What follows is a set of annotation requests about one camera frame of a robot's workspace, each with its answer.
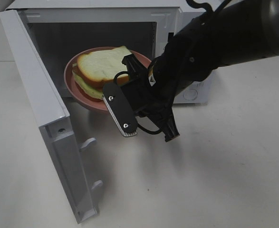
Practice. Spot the white microwave door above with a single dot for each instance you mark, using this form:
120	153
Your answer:
52	117

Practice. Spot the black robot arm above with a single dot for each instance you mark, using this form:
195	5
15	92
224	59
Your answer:
233	33

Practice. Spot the round white door button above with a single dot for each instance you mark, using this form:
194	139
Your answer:
190	94

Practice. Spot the white bread sandwich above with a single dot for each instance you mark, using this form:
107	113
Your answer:
93	70

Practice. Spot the white microwave oven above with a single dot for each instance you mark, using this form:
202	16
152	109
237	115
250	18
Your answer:
45	34

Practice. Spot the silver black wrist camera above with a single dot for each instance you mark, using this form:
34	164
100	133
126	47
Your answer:
120	109

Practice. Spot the pink round plate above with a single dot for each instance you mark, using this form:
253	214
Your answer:
76	92

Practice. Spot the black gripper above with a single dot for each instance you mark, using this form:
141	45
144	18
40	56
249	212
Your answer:
150	97

